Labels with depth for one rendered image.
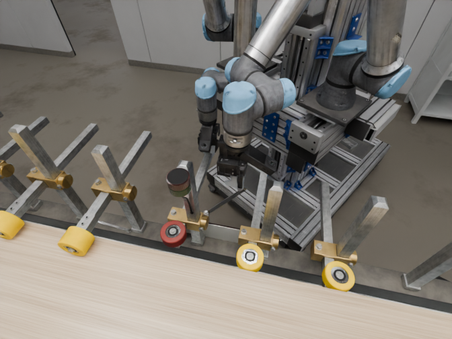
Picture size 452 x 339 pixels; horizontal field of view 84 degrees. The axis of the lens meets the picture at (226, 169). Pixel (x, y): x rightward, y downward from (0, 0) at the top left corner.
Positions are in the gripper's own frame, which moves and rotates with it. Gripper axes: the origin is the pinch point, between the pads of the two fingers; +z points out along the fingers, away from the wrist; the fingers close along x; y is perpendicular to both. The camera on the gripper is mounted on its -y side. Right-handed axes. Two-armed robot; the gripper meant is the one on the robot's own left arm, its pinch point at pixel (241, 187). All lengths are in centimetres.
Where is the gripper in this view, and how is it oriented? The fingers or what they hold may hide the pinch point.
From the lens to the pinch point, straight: 82.3
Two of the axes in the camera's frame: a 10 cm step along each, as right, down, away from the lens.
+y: -9.8, -1.6, 1.5
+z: 0.0, 6.8, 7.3
